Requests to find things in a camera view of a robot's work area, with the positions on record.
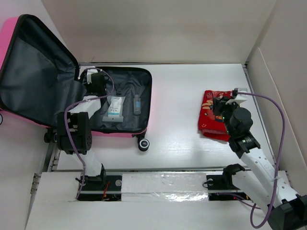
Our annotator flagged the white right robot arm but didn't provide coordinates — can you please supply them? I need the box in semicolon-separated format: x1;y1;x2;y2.
213;96;307;230

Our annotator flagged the white wet wipes pack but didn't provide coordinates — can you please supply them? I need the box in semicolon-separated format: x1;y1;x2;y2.
102;96;125;123

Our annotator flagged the pink hard-shell suitcase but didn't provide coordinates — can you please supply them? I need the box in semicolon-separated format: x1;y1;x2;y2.
0;14;153;151

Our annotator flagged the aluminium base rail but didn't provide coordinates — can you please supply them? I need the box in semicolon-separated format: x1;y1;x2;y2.
41;170;251;203

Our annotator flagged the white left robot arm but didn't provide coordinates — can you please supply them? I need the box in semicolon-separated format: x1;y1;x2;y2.
53;68;108;190

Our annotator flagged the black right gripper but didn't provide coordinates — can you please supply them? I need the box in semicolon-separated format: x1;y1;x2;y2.
212;96;240;136

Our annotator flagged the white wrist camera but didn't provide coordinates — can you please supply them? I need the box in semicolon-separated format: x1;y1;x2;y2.
86;69;102;84
226;88;248;104

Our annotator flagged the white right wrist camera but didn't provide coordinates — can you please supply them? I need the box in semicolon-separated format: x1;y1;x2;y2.
226;88;248;104

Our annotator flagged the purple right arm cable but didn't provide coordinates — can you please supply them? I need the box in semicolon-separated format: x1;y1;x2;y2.
236;91;286;229

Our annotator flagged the red patterned towel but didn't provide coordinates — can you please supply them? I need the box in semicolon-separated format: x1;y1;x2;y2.
198;90;232;142

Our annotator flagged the small clear plastic bottle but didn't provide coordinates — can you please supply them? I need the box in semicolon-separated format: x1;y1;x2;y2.
133;94;141;115

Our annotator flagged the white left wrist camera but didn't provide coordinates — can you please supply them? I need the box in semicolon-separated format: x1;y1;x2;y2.
86;69;102;84

